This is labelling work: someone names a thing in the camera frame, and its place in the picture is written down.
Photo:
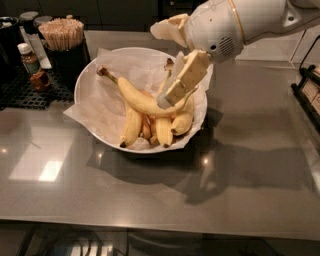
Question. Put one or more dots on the bundle of wooden stirrers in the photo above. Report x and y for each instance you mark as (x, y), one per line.
(62, 34)

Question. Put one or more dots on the small orange-brown banana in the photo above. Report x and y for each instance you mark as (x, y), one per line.
(145, 128)

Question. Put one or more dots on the black container at left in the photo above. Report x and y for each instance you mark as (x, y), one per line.
(10, 37)

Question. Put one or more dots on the dark jar with grey lid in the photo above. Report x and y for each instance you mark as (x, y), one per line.
(27, 19)

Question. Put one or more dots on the sauce bottle with white cap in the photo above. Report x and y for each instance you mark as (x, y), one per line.
(37, 76)

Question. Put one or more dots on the white bowl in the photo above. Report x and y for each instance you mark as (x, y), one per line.
(98, 104)

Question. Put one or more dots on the left yellow banana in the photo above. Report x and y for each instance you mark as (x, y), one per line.
(131, 128)

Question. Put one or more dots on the curved yellow banana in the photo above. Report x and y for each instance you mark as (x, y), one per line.
(139, 101)

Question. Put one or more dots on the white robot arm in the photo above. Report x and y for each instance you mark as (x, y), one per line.
(275, 18)

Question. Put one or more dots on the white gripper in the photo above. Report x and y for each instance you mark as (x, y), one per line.
(213, 28)

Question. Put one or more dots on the black rubber grid mat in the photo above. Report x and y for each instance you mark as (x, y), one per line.
(19, 93)

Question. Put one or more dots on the middle yellow banana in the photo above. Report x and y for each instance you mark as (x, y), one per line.
(163, 131)

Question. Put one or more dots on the clear acrylic panel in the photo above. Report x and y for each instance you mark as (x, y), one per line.
(283, 52)

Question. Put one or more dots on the white flat packet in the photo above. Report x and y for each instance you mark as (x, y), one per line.
(36, 44)

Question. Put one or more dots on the white paper liner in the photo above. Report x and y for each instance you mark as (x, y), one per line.
(200, 103)

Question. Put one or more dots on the black stirrer holder cup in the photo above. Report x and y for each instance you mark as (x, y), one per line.
(69, 64)

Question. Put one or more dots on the right yellow banana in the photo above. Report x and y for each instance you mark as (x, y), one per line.
(181, 123)

